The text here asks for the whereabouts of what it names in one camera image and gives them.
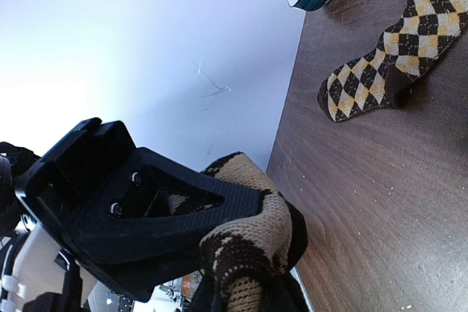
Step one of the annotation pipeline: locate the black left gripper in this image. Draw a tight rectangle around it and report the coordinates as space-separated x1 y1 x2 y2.
1 118 263 302

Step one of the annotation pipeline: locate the brown tan argyle sock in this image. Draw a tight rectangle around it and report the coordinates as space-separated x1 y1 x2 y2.
188 152 308 311
317 0 467 123

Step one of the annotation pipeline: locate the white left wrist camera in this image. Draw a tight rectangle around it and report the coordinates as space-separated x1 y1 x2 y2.
1 224 86 311

